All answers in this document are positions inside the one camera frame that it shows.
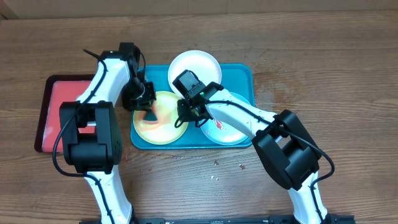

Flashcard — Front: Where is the orange green sponge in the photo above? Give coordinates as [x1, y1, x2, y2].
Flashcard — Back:
[139, 101, 159, 124]

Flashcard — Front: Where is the yellow-green plate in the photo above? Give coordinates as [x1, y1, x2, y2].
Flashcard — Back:
[132, 91, 188, 145]

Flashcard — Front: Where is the white plate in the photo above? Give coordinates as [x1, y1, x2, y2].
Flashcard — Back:
[168, 50, 222, 98]

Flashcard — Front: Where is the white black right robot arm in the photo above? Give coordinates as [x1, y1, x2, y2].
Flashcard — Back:
[172, 70, 334, 223]

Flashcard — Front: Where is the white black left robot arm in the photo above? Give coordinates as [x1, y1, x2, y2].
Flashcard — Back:
[52, 42, 156, 223]

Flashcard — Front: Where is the blue plastic tray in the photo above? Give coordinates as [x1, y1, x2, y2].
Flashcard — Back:
[130, 63, 255, 150]

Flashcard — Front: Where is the dark red water tray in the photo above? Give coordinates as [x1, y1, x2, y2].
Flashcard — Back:
[34, 75, 93, 153]

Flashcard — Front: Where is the light blue plate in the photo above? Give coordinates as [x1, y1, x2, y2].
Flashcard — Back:
[200, 91, 254, 146]

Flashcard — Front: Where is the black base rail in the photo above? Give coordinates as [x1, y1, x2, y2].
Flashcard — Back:
[79, 214, 356, 224]

